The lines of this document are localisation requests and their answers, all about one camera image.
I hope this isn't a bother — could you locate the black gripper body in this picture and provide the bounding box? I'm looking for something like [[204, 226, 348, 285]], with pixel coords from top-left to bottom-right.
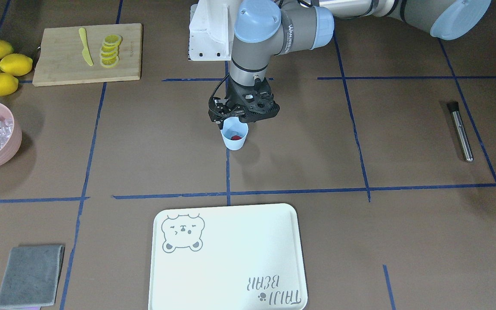
[[208, 77, 280, 129]]

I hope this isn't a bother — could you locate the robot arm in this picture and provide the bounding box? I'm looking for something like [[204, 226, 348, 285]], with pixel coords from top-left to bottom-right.
[[208, 0, 491, 129]]

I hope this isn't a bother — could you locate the light blue plastic cup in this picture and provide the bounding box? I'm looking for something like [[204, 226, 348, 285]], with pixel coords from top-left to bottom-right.
[[220, 117, 249, 151]]

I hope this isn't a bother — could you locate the lemon slices row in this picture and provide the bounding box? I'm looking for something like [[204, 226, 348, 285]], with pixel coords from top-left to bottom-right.
[[99, 34, 123, 68]]

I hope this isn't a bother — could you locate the cream bear serving tray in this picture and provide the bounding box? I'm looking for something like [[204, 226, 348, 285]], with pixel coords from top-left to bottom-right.
[[148, 203, 308, 310]]

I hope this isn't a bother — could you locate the bamboo cutting board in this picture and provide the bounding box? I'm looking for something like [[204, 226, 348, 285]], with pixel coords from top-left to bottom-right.
[[33, 23, 143, 87]]

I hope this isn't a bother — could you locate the yellow plastic knife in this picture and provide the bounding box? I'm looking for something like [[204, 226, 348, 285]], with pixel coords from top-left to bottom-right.
[[78, 27, 94, 66]]

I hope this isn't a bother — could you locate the whole lemon bottom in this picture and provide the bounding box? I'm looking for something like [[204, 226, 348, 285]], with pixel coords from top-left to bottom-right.
[[0, 73, 19, 96]]

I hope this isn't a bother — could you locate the grey folded cloth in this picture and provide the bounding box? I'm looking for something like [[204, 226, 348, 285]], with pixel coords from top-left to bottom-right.
[[0, 245, 65, 310]]

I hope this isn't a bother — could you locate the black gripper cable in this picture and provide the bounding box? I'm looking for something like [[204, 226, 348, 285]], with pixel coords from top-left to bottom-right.
[[208, 75, 231, 125]]

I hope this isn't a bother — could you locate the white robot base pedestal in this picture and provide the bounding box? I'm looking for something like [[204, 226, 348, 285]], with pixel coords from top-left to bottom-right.
[[188, 0, 241, 61]]

